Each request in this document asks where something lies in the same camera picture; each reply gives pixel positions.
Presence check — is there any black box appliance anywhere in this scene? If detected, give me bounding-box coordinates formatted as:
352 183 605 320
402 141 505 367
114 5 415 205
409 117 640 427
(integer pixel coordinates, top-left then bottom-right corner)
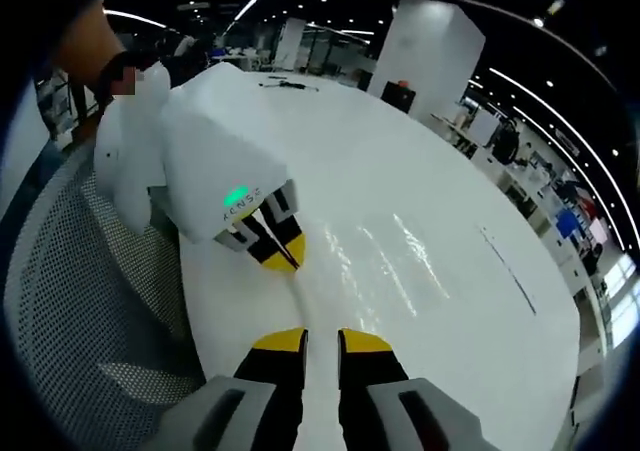
381 78 417 116

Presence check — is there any grey mesh chair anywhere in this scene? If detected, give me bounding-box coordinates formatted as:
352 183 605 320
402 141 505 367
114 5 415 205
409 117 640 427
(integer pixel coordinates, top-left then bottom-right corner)
3 143 207 451

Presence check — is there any white square pillar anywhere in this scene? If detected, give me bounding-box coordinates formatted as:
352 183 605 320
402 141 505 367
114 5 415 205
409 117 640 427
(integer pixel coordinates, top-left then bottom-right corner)
366 0 487 128

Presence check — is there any thin dark strip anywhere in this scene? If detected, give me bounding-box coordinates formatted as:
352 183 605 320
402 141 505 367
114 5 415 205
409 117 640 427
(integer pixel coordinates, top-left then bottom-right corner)
476 224 540 318

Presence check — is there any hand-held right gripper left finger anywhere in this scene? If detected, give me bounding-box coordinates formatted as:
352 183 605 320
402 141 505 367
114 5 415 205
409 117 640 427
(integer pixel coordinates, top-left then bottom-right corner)
149 326 310 451

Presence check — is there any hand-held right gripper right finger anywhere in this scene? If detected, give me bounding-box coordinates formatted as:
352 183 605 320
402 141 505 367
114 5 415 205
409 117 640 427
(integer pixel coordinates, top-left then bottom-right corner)
337 327 501 451

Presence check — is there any long white counter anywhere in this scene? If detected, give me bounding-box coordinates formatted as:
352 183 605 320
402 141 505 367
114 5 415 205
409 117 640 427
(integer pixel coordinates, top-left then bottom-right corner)
429 112 609 377

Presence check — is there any white cabinet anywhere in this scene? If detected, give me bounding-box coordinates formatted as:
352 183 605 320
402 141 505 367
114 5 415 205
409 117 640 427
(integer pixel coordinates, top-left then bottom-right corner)
467 108 502 146

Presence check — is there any blue bin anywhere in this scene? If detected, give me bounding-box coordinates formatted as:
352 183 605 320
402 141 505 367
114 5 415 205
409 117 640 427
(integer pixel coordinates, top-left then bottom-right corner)
555 208 580 238

